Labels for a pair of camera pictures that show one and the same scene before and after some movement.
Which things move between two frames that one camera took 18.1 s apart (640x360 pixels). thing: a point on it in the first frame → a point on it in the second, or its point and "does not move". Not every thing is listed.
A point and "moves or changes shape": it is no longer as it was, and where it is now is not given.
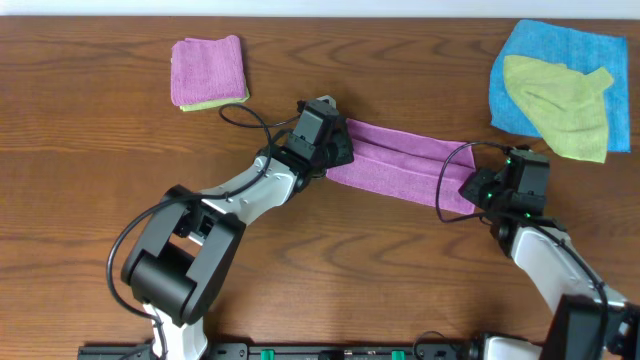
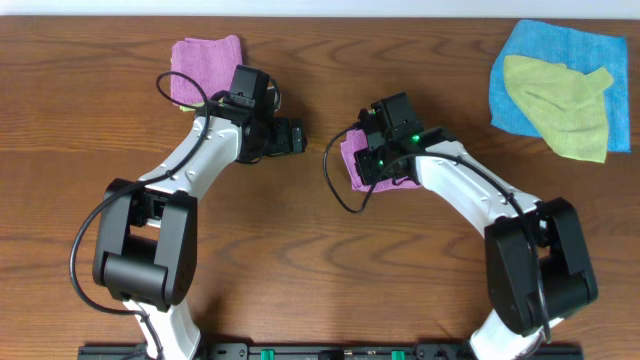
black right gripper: x=469 y=190 → x=368 y=177
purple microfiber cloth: x=410 y=166 moves or changes shape
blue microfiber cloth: x=581 y=51 does not move
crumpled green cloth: x=566 y=106 does not move
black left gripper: x=347 y=154 → x=286 y=143
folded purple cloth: x=206 y=70 does not move
